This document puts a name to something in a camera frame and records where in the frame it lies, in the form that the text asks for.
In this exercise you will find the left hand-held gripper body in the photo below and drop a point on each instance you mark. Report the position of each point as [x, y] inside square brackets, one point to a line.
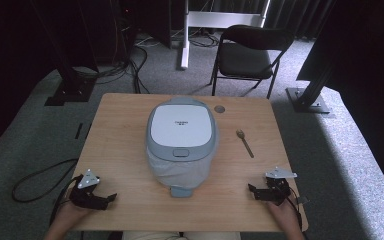
[83, 195]

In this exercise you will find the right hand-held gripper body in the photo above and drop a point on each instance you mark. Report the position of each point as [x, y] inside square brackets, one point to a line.
[276, 191]

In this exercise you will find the white plastic bin bag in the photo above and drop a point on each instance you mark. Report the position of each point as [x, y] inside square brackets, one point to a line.
[180, 173]

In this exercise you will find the grey trash bin white lid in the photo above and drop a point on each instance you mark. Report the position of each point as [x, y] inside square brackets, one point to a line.
[180, 126]

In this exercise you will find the person's left hand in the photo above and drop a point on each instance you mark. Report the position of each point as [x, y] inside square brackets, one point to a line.
[68, 215]

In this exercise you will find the person's right hand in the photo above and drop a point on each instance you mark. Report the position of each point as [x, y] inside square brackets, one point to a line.
[286, 215]

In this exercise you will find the black tape strip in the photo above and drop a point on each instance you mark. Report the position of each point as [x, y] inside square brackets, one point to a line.
[79, 130]

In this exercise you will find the black metal stand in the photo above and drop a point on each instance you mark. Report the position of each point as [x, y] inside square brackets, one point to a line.
[308, 101]
[70, 90]

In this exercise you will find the black folding chair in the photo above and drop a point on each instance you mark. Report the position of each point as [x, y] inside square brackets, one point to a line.
[243, 60]

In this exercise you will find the black computer tower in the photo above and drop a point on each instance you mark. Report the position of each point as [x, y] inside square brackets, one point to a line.
[123, 30]

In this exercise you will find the black curtain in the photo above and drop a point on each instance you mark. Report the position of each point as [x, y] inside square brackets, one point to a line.
[296, 16]

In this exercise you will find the black panel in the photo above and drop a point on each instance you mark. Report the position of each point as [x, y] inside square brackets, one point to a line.
[160, 23]

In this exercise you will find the white desk frame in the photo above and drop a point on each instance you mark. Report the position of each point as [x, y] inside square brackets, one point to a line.
[185, 40]

